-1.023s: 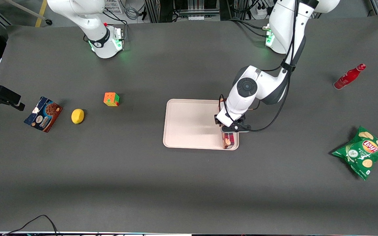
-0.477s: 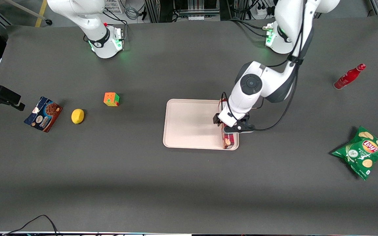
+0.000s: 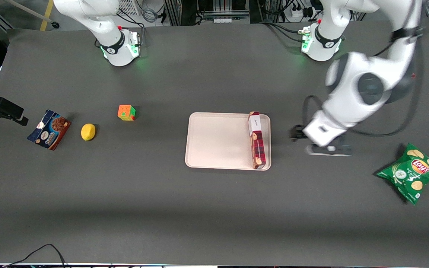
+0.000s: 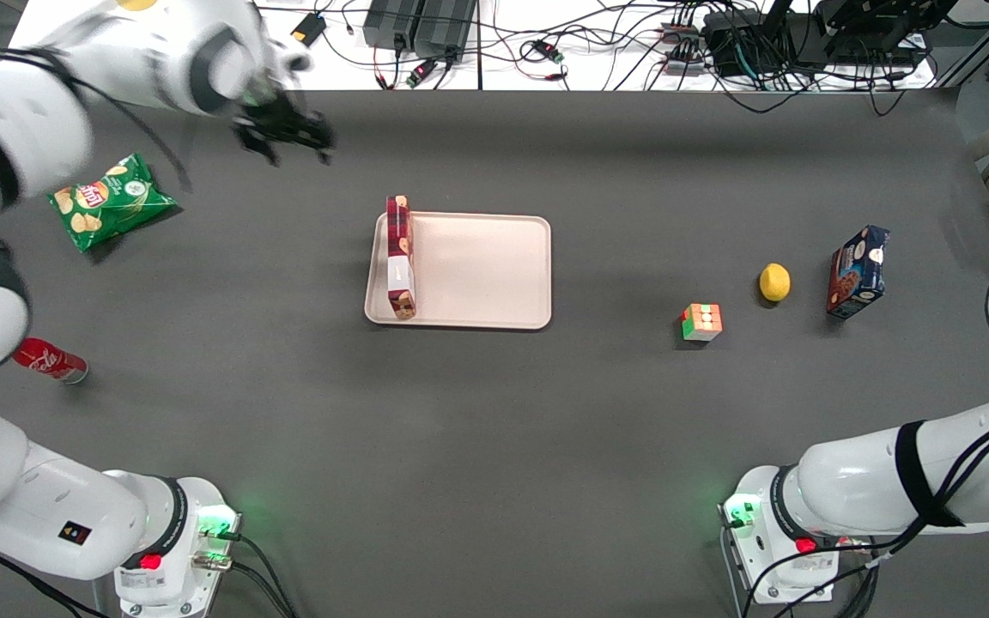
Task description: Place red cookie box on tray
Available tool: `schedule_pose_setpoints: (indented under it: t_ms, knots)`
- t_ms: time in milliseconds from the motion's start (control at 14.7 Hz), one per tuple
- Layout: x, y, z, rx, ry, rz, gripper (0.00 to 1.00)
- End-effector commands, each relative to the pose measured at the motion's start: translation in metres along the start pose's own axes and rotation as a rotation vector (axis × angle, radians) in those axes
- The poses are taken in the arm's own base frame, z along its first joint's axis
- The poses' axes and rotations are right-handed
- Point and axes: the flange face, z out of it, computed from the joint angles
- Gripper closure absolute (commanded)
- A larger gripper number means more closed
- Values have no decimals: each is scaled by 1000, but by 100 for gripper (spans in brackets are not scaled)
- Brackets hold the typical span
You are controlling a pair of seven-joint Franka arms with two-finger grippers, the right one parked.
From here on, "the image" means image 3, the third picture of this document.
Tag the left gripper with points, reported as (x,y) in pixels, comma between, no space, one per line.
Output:
(297,133)

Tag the red cookie box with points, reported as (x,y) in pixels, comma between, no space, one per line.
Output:
(258,145)

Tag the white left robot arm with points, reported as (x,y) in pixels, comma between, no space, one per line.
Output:
(363,89)

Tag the blue chocolate cookie box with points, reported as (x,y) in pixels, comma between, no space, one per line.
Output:
(49,130)

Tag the pink plastic tray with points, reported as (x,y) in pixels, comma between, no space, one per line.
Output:
(218,141)

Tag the white vented box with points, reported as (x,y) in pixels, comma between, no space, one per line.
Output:
(129,6)

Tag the yellow lemon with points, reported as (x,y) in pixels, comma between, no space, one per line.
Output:
(88,132)

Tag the black caster wheel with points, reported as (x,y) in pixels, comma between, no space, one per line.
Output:
(54,25)

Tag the green chips bag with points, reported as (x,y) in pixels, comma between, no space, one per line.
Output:
(411,173)

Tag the colourful puzzle cube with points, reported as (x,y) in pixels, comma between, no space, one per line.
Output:
(126,113)

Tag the white power strip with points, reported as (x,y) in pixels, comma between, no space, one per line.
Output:
(299,11)

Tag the small white socket block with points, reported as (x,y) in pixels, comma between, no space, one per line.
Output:
(222,20)

